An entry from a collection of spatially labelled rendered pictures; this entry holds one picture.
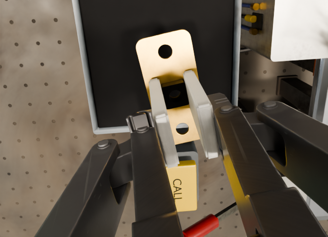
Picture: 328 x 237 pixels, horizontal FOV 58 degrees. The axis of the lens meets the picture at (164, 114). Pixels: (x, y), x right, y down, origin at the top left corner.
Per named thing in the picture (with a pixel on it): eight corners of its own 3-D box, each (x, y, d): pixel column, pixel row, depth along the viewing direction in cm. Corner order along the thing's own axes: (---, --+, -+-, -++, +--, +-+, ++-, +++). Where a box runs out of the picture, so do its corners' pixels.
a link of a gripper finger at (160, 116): (180, 166, 15) (166, 169, 15) (167, 115, 22) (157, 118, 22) (167, 114, 14) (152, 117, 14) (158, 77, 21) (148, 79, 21)
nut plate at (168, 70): (208, 135, 23) (211, 142, 22) (161, 146, 23) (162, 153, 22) (188, 27, 20) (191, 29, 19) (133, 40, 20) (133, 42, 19)
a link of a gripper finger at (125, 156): (166, 176, 13) (102, 191, 13) (159, 129, 18) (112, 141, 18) (159, 148, 13) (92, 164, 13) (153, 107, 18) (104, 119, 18)
